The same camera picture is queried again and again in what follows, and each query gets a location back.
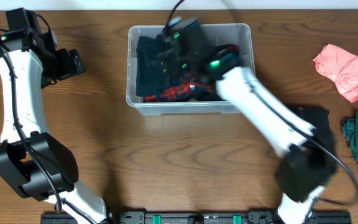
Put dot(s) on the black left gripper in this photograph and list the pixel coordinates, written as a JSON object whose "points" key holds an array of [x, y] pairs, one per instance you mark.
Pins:
{"points": [[76, 61]]}

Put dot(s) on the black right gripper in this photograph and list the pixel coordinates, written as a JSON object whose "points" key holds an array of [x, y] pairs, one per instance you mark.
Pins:
{"points": [[172, 58]]}

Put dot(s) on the red plaid flannel shirt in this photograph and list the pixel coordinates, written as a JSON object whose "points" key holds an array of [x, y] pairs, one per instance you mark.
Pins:
{"points": [[185, 88]]}

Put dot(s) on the black shirt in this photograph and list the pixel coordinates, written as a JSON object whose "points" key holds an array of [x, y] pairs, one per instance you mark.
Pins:
{"points": [[151, 78]]}

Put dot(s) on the black garment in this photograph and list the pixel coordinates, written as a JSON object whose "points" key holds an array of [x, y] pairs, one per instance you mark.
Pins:
{"points": [[319, 118]]}

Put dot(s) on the pink garment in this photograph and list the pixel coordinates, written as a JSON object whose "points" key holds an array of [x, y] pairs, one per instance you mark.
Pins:
{"points": [[341, 67]]}

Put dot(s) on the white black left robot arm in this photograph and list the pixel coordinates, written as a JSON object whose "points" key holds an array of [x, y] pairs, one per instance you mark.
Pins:
{"points": [[32, 162]]}

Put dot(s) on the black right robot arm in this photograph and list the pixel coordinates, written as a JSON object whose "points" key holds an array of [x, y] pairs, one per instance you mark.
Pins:
{"points": [[299, 137]]}

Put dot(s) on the clear plastic storage container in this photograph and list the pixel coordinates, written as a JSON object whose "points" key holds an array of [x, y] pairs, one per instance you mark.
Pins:
{"points": [[219, 34]]}

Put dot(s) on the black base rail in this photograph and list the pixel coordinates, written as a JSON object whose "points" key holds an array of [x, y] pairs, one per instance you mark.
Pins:
{"points": [[253, 217]]}

